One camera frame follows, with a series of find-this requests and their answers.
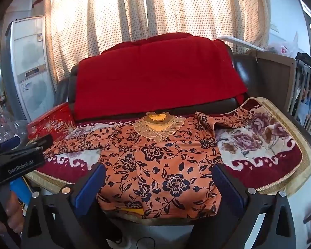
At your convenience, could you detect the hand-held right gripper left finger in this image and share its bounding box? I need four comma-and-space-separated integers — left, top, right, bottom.
21, 162, 120, 249

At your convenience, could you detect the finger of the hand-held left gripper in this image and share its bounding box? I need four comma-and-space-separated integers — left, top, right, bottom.
26, 134, 53, 153

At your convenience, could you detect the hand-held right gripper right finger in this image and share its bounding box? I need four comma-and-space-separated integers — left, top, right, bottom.
192, 163, 297, 249

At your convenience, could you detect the orange floral shirt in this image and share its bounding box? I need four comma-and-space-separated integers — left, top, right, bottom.
43, 111, 250, 220

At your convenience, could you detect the dark clothes pile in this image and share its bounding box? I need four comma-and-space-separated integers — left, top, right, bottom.
295, 52, 311, 78

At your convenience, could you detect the person's left hand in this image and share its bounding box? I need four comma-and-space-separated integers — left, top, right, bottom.
5, 192, 25, 235

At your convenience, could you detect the red printed box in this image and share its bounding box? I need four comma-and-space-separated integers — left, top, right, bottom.
27, 102, 77, 140

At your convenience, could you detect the blue flat item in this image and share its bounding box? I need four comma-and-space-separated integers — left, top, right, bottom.
10, 179, 32, 205

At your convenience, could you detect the clear plastic bag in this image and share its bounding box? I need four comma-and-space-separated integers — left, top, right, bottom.
0, 109, 29, 146

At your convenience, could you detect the floral plush blanket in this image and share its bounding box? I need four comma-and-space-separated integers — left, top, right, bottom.
24, 97, 311, 196

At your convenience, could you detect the white standing air conditioner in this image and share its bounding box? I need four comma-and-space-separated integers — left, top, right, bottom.
0, 16, 57, 122

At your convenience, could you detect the wooden crib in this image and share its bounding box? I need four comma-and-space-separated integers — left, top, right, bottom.
249, 49, 311, 133

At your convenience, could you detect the dark brown sofa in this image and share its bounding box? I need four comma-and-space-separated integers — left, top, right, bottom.
56, 44, 311, 169

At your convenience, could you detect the red blanket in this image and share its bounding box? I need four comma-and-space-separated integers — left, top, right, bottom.
74, 32, 249, 121

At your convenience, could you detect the white board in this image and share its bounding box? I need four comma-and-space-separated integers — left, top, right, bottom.
218, 35, 266, 51

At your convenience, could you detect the white plastic bag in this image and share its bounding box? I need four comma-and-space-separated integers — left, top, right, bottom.
264, 31, 300, 57

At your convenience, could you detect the dotted cream curtain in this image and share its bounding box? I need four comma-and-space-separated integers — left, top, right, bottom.
45, 0, 271, 82

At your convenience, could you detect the black cable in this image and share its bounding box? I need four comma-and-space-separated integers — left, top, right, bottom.
111, 236, 156, 249

